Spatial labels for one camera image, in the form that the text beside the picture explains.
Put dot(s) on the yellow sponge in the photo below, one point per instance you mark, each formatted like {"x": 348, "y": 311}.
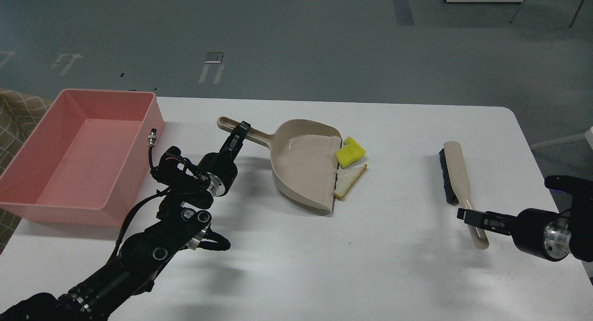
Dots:
{"x": 351, "y": 152}

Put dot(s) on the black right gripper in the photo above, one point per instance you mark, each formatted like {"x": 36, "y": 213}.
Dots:
{"x": 527, "y": 229}

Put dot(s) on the white chair frame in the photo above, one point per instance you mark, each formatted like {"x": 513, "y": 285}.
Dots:
{"x": 586, "y": 136}

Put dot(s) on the checked beige cloth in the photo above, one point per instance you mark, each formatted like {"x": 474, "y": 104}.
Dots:
{"x": 20, "y": 113}

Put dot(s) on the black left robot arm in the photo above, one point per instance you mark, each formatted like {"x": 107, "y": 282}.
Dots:
{"x": 153, "y": 232}

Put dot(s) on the beige hand brush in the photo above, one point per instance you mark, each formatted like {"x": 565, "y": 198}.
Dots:
{"x": 456, "y": 183}

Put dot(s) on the silver floor plate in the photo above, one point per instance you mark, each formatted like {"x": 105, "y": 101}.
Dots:
{"x": 214, "y": 57}

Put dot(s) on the slice of white bread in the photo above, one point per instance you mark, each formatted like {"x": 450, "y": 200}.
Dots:
{"x": 345, "y": 180}

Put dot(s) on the pink plastic bin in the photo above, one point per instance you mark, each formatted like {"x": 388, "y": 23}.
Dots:
{"x": 85, "y": 161}

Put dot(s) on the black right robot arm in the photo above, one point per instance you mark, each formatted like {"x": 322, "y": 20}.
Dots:
{"x": 572, "y": 232}

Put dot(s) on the beige plastic dustpan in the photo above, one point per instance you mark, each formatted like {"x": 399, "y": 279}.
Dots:
{"x": 302, "y": 156}

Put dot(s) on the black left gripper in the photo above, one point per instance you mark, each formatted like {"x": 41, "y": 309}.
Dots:
{"x": 220, "y": 166}

